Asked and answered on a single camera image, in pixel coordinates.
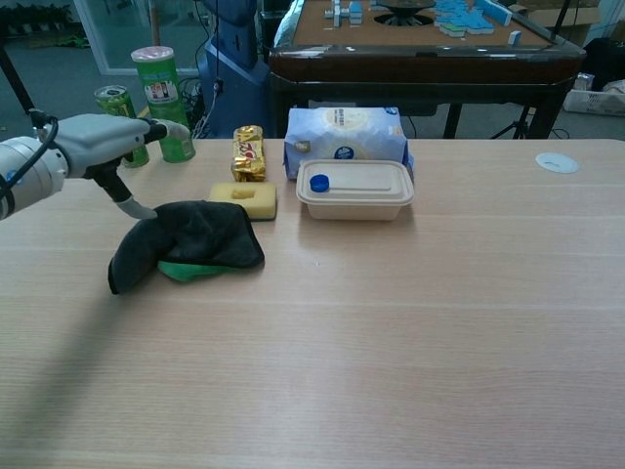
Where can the light blue tissue pack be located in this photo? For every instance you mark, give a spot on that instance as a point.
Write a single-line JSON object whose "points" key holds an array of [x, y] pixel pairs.
{"points": [[342, 132]]}

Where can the black bag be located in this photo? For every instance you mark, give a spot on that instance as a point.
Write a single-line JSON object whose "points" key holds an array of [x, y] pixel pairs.
{"points": [[605, 63]]}

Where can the grey and green microfiber cloth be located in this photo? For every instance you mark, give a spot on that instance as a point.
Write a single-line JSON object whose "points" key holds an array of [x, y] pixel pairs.
{"points": [[205, 234]]}

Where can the gold foil snack packet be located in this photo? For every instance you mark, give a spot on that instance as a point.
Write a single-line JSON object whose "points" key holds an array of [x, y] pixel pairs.
{"points": [[249, 156]]}

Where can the cardboard box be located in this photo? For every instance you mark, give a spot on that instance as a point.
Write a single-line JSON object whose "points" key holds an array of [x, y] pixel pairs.
{"points": [[586, 12]]}

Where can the blue white mahjong tile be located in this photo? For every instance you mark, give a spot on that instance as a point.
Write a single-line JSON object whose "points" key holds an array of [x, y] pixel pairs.
{"points": [[514, 37]]}

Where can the black table leg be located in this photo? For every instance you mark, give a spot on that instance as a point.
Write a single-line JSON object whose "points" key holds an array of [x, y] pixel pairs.
{"points": [[17, 83]]}

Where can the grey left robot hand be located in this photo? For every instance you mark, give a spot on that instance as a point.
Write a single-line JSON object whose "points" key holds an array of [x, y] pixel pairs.
{"points": [[97, 141]]}

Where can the black tripod legs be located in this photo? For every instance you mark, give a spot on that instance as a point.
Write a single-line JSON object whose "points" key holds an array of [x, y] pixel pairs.
{"points": [[523, 117]]}

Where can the blue machine stand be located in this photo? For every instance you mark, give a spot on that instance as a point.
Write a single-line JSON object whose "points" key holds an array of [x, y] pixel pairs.
{"points": [[234, 88]]}

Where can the dark wooden mahjong table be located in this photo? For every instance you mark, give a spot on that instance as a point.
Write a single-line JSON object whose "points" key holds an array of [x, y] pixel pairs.
{"points": [[415, 63]]}

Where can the green energy drink can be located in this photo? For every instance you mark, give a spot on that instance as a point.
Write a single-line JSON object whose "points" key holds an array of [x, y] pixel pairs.
{"points": [[114, 102]]}

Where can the beige lidded food container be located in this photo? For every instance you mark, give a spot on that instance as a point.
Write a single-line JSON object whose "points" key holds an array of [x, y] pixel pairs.
{"points": [[356, 205]]}

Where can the black bowl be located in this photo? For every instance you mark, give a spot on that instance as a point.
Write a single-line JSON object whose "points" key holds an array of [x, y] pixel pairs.
{"points": [[405, 12]]}

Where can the blue bottle cap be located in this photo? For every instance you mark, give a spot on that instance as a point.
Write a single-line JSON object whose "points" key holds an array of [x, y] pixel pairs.
{"points": [[319, 183]]}

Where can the heap of blue mahjong tiles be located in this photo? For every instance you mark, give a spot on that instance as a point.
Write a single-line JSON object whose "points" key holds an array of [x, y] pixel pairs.
{"points": [[464, 19]]}

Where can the green chips tube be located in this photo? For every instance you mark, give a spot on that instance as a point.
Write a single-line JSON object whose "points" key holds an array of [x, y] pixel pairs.
{"points": [[161, 83]]}

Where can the yellow sponge with green base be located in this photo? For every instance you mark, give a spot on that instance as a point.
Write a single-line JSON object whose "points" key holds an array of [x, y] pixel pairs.
{"points": [[220, 191]]}

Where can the wooden pole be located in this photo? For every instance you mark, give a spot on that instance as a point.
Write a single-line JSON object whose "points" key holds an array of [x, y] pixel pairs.
{"points": [[155, 24]]}

